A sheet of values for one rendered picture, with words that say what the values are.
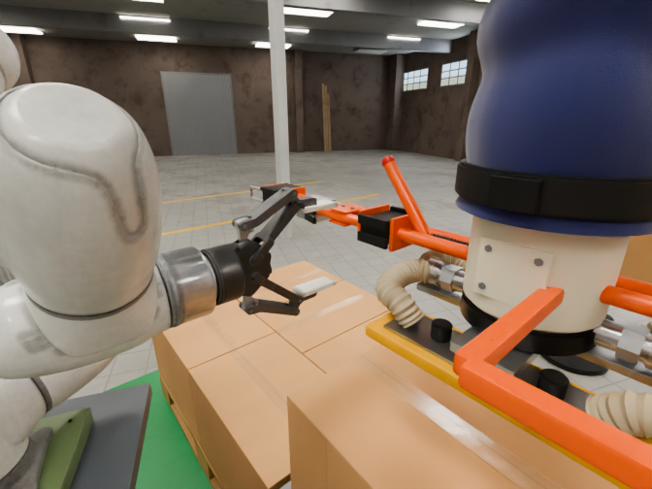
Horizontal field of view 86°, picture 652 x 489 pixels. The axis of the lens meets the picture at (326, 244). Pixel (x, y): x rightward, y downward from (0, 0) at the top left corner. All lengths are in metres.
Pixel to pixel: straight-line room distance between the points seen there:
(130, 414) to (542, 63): 1.08
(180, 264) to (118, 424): 0.71
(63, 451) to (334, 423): 0.60
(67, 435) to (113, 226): 0.83
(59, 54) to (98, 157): 16.02
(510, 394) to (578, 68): 0.29
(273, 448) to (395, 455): 0.60
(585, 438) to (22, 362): 0.43
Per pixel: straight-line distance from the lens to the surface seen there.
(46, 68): 16.36
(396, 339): 0.53
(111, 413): 1.13
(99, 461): 1.03
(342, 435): 0.68
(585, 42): 0.42
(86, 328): 0.38
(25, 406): 0.92
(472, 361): 0.31
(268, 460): 1.18
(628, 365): 0.55
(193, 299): 0.43
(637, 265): 2.42
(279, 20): 4.37
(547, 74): 0.42
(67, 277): 0.30
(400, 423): 0.71
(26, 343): 0.40
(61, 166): 0.25
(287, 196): 0.49
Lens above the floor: 1.46
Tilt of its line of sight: 20 degrees down
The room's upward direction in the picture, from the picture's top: straight up
